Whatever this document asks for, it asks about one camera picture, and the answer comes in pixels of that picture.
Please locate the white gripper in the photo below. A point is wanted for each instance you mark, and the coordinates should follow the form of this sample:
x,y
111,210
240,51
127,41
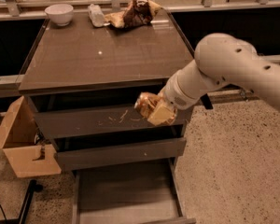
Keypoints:
x,y
174,96

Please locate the crushed orange can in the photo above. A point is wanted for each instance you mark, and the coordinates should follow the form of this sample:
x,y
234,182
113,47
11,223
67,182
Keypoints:
x,y
146,103

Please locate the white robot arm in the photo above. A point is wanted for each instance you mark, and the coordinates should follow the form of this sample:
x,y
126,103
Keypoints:
x,y
219,60

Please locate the grey top drawer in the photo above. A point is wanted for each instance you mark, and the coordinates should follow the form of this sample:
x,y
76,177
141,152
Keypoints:
x,y
87,121

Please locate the grey drawer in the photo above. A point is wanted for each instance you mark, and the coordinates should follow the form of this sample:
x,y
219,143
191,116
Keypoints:
x,y
104,156
87,121
143,192

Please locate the grey bottom drawer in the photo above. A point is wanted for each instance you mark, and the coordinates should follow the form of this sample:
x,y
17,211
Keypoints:
x,y
143,192

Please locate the grey middle drawer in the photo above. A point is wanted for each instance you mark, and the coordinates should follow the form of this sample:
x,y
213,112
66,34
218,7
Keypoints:
x,y
104,156

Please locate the grey drawer cabinet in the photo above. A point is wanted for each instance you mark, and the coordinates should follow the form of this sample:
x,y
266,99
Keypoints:
x,y
80,66

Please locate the brown chip bag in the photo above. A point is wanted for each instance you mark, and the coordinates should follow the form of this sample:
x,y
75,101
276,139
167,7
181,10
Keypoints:
x,y
138,13

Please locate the white bowl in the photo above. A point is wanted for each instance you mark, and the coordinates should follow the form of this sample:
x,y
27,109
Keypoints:
x,y
60,14

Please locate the cardboard box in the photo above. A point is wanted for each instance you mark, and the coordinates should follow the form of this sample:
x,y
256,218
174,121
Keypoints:
x,y
17,141

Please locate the metal railing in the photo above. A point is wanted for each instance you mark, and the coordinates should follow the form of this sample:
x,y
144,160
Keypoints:
x,y
9,3

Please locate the black stand frame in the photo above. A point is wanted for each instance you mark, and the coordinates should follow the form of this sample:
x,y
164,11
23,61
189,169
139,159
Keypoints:
x,y
21,219

